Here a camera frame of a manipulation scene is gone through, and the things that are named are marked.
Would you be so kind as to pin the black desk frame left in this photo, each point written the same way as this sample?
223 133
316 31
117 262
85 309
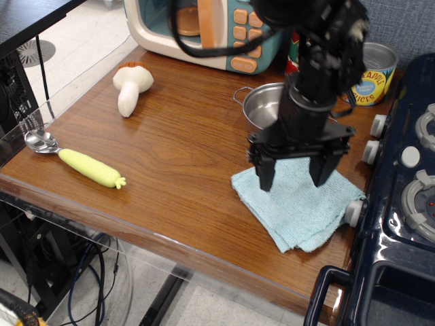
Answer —
21 21

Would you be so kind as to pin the pineapple slices can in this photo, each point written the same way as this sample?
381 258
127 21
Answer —
380 61

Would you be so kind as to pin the white stove knob lower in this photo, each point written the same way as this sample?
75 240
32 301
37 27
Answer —
352 212

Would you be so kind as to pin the toy microwave teal and cream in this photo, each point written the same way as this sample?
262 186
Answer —
204 24

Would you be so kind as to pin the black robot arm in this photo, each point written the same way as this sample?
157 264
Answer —
330 62

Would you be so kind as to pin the plush white mushroom toy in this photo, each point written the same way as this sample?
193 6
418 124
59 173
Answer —
131 79

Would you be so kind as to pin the white stove knob upper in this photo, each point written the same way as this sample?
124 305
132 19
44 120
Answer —
378 125

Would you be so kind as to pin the tomato sauce can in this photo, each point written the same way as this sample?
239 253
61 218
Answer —
292 65

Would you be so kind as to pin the dark blue toy stove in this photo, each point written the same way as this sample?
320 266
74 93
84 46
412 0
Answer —
391 281

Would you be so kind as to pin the white stove knob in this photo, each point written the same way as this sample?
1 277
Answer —
370 152
352 212
378 125

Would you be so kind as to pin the white stove knob middle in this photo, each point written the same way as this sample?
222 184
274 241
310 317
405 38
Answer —
370 152

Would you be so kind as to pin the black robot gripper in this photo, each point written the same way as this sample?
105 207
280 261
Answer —
299 133

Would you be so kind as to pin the spoon with green handle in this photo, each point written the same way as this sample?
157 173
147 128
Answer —
41 141

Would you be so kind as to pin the light blue towel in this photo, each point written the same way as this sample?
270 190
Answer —
295 213

